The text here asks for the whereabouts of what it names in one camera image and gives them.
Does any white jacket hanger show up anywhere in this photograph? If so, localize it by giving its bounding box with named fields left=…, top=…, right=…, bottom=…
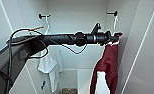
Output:
left=110, top=13, right=123, bottom=46

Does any red white varsity jacket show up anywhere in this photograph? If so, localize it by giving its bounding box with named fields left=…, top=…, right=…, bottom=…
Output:
left=89, top=32, right=124, bottom=94

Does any black wardrobe hook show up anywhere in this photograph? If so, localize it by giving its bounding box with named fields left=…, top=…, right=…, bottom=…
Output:
left=38, top=12, right=52, bottom=19
left=105, top=10, right=119, bottom=17

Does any white wardrobe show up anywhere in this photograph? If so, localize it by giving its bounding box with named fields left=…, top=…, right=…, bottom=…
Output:
left=0, top=0, right=154, bottom=94

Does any white shirt hanger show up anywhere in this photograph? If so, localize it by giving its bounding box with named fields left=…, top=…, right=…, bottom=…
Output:
left=44, top=14, right=53, bottom=35

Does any white shirt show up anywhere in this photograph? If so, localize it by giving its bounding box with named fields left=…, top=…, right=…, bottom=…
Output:
left=36, top=31, right=65, bottom=94

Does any brown basket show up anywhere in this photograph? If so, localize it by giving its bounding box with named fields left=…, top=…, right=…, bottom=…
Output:
left=60, top=87, right=78, bottom=94

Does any orange white sticker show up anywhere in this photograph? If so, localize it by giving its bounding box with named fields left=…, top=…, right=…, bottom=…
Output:
left=27, top=25, right=45, bottom=33

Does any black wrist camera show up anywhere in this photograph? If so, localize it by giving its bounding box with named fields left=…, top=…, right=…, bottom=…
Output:
left=90, top=22, right=103, bottom=34

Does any thin wrist cable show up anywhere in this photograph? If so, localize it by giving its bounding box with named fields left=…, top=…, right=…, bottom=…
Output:
left=57, top=42, right=90, bottom=55

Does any small black wall fitting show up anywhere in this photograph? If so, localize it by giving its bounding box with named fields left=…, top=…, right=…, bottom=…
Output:
left=40, top=80, right=47, bottom=91

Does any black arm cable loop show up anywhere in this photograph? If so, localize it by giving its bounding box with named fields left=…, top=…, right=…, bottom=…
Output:
left=5, top=27, right=51, bottom=62

